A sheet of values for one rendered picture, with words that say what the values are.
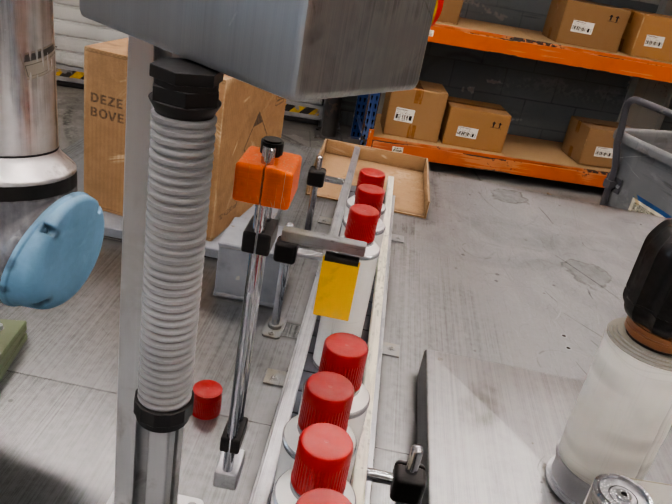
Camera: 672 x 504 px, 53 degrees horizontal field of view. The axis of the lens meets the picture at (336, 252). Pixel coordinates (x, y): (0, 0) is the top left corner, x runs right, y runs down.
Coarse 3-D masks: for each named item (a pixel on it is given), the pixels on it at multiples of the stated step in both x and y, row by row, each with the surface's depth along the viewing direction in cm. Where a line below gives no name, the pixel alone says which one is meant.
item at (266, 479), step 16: (352, 160) 126; (352, 176) 118; (336, 224) 98; (304, 320) 74; (304, 336) 71; (304, 352) 68; (288, 384) 63; (288, 400) 61; (288, 416) 59; (272, 432) 57; (272, 448) 55; (272, 464) 54; (272, 480) 52; (256, 496) 51
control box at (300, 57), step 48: (96, 0) 35; (144, 0) 33; (192, 0) 30; (240, 0) 28; (288, 0) 27; (336, 0) 27; (384, 0) 29; (432, 0) 32; (192, 48) 31; (240, 48) 29; (288, 48) 27; (336, 48) 28; (384, 48) 31; (288, 96) 28; (336, 96) 30
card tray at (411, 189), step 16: (336, 144) 167; (352, 144) 167; (336, 160) 164; (368, 160) 168; (384, 160) 168; (400, 160) 167; (416, 160) 167; (336, 176) 154; (400, 176) 162; (416, 176) 164; (320, 192) 143; (336, 192) 145; (400, 192) 152; (416, 192) 154; (400, 208) 143; (416, 208) 145
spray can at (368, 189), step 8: (368, 184) 80; (360, 192) 78; (368, 192) 77; (376, 192) 78; (384, 192) 78; (360, 200) 78; (368, 200) 77; (376, 200) 78; (376, 208) 78; (344, 224) 79; (384, 224) 81; (376, 232) 79; (376, 240) 79
